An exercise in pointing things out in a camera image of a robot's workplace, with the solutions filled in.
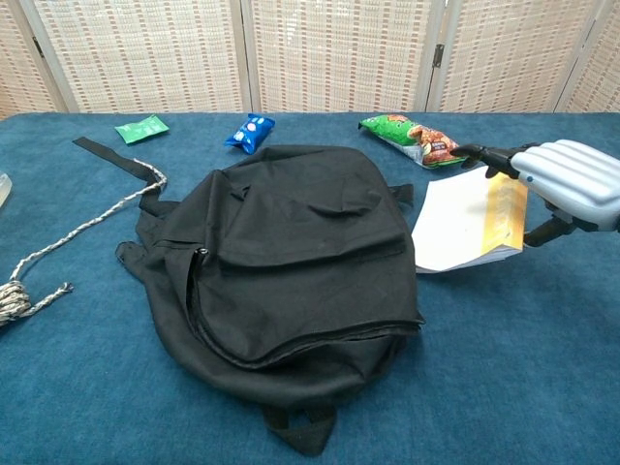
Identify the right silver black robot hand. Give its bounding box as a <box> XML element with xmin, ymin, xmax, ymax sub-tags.
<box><xmin>449</xmin><ymin>139</ymin><xmax>620</xmax><ymax>251</ymax></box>

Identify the green sachet packet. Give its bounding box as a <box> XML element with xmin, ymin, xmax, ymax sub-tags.
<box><xmin>114</xmin><ymin>114</ymin><xmax>170</xmax><ymax>145</ymax></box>

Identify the blue felt table cover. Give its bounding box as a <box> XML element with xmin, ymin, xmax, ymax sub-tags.
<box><xmin>0</xmin><ymin>110</ymin><xmax>620</xmax><ymax>465</ymax></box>

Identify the blue cookie packet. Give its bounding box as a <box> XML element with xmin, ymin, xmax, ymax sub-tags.
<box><xmin>223</xmin><ymin>112</ymin><xmax>276</xmax><ymax>155</ymax></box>

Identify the white and yellow book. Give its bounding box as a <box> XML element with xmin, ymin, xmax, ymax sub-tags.
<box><xmin>411</xmin><ymin>166</ymin><xmax>530</xmax><ymax>275</ymax></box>

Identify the beige braided rope bundle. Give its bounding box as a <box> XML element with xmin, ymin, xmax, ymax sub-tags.
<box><xmin>0</xmin><ymin>157</ymin><xmax>169</xmax><ymax>338</ymax></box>

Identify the green orange snack bag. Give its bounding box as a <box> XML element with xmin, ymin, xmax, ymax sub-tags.
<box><xmin>357</xmin><ymin>113</ymin><xmax>461</xmax><ymax>171</ymax></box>

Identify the woven folding screen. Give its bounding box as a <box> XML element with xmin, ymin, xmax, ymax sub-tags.
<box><xmin>0</xmin><ymin>0</ymin><xmax>620</xmax><ymax>120</ymax></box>

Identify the black fabric backpack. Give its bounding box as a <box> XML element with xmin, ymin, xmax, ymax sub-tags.
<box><xmin>72</xmin><ymin>136</ymin><xmax>427</xmax><ymax>457</ymax></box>

